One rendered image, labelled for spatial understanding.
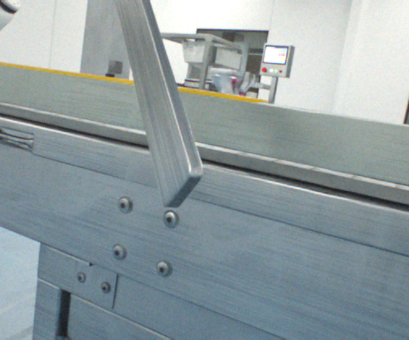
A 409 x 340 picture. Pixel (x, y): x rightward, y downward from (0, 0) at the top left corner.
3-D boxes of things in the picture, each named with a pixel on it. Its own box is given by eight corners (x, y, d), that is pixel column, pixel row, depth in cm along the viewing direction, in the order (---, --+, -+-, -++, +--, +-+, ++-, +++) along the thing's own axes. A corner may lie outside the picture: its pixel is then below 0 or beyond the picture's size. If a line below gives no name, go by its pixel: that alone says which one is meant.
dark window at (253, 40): (186, 97, 685) (197, 27, 667) (187, 97, 686) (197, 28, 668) (255, 108, 608) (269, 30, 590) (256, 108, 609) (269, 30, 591)
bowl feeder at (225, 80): (195, 113, 338) (202, 66, 332) (220, 116, 366) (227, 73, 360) (246, 122, 309) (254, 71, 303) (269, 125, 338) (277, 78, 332)
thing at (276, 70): (249, 121, 332) (262, 42, 323) (255, 122, 341) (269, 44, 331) (274, 126, 319) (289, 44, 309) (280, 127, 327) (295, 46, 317)
